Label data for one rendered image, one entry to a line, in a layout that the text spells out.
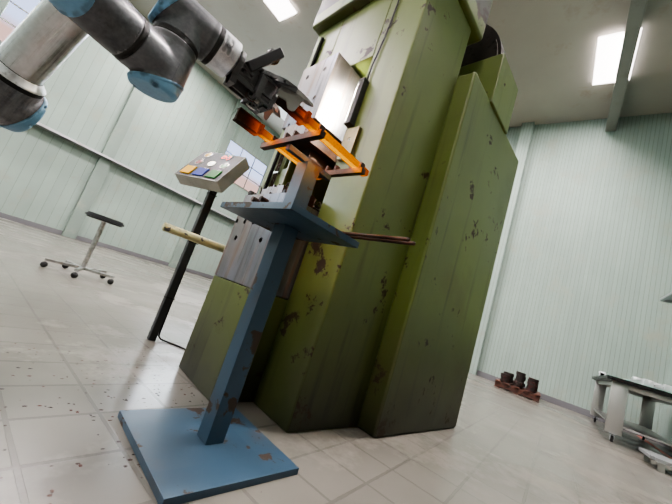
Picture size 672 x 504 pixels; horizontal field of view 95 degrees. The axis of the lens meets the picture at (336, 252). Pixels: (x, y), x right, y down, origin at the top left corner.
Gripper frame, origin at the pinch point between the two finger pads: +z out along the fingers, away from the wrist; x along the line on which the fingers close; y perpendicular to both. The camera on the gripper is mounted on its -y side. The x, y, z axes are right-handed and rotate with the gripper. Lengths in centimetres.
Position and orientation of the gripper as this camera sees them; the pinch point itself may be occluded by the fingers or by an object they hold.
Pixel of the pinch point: (297, 110)
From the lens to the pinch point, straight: 96.3
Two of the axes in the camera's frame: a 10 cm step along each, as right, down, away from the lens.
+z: 6.3, 3.3, 7.0
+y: -3.1, 9.4, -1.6
